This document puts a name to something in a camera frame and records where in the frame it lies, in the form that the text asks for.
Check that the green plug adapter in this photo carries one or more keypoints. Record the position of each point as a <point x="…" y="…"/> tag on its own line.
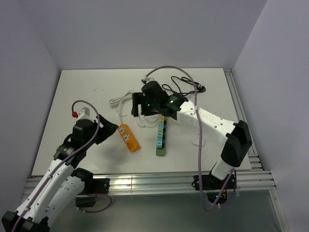
<point x="161" y="135"/>

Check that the aluminium rail frame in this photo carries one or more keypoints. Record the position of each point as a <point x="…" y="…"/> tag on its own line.
<point x="141" y="173"/>

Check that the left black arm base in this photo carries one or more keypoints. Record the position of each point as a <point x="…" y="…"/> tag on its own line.
<point x="89" y="196"/>

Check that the yellow plug adapter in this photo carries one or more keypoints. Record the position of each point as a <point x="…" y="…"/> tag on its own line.
<point x="161" y="118"/>

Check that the orange rectangular block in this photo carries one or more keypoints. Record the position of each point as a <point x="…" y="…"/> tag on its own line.
<point x="128" y="138"/>

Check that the teal plug adapter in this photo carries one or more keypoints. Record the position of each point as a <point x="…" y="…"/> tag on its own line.
<point x="160" y="144"/>

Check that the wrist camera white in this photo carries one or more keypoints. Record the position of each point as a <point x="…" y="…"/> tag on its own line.
<point x="147" y="79"/>
<point x="85" y="114"/>

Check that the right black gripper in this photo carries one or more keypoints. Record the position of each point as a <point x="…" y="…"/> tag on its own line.
<point x="140" y="98"/>

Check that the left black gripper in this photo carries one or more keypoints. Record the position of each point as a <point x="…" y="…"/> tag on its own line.
<point x="107" y="129"/>

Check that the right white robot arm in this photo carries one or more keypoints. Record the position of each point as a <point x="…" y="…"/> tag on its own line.
<point x="234" y="136"/>

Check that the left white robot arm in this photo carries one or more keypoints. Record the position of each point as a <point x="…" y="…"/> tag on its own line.
<point x="64" y="180"/>

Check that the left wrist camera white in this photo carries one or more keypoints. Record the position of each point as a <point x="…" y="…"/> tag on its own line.
<point x="85" y="114"/>

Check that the green power strip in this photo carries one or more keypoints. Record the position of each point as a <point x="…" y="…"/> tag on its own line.
<point x="162" y="152"/>

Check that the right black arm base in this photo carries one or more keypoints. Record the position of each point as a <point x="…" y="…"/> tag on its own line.
<point x="214" y="191"/>

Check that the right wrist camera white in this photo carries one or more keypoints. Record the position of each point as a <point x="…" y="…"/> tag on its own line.
<point x="147" y="79"/>

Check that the light blue plug adapter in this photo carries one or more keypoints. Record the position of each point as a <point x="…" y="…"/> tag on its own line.
<point x="161" y="126"/>

